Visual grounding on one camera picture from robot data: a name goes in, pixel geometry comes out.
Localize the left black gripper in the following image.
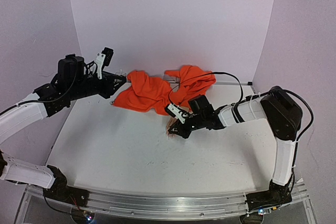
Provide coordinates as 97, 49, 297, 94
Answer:
68, 70, 128, 101

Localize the clear nail polish bottle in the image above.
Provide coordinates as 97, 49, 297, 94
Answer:
116, 69, 127, 77

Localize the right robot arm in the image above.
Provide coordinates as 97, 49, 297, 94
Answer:
165, 86, 303, 212

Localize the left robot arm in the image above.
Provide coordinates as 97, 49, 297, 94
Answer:
1, 48, 127, 207

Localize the orange cloth garment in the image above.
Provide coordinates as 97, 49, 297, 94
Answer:
113, 65, 216, 115

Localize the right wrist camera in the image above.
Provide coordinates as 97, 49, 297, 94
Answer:
165, 103, 190, 124

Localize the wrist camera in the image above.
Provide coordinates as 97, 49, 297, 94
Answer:
165, 103, 190, 124
94, 47, 114, 80

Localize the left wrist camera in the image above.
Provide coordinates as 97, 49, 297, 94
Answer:
94, 47, 114, 80

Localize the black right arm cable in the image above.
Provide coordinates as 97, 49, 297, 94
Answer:
167, 71, 259, 109

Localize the aluminium front rail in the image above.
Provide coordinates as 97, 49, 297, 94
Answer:
34, 189, 308, 219

